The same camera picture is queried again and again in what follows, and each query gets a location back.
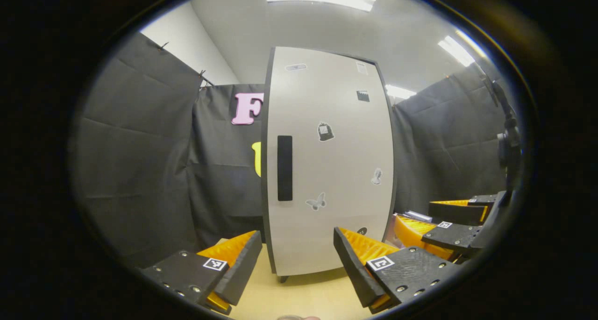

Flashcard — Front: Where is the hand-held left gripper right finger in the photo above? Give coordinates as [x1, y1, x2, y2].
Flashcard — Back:
[333, 227, 461, 315]

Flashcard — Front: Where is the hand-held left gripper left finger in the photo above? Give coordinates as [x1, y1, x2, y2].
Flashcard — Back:
[139, 230, 263, 316]

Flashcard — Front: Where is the black door handle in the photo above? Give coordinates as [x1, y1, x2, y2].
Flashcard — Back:
[278, 135, 293, 202]

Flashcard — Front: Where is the light grey cabinet door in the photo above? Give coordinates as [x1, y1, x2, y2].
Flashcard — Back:
[266, 47, 395, 276]

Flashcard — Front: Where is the dark grey cabinet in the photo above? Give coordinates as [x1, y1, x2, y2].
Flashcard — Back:
[260, 46, 399, 284]

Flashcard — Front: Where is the black backdrop cloth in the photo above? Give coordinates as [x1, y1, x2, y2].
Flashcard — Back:
[75, 32, 519, 269]

